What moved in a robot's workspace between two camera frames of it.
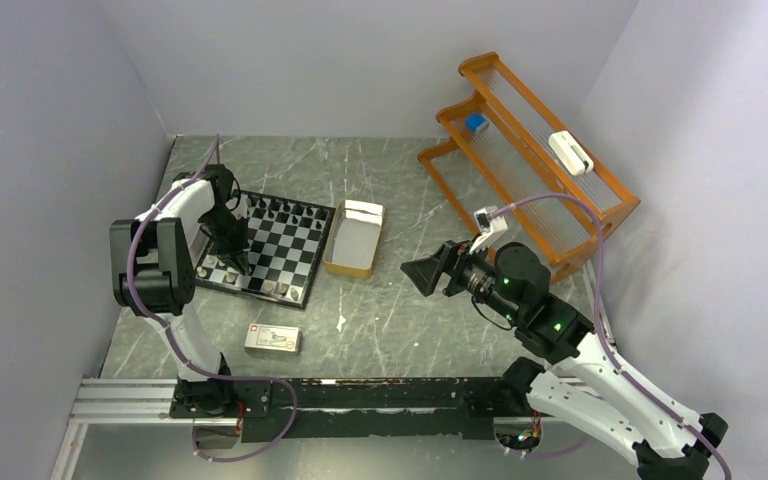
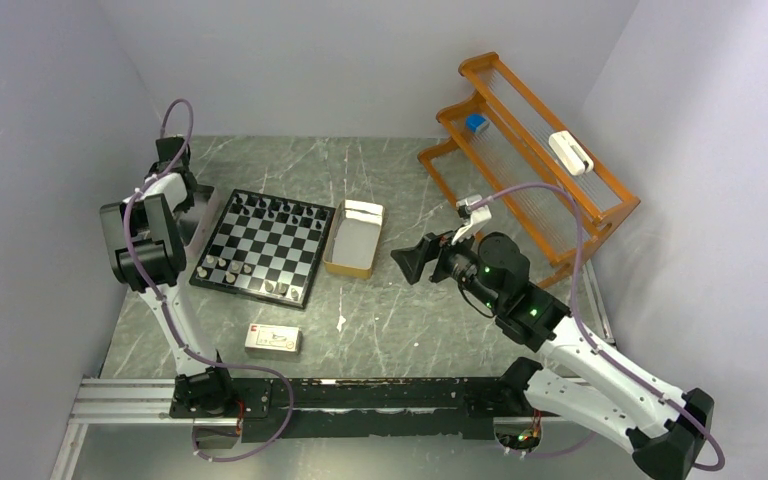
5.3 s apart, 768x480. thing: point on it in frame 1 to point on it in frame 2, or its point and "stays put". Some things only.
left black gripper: [238, 247] to [186, 205]
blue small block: [473, 120] stays put
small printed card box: [274, 339] stays put
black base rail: [285, 409] stays put
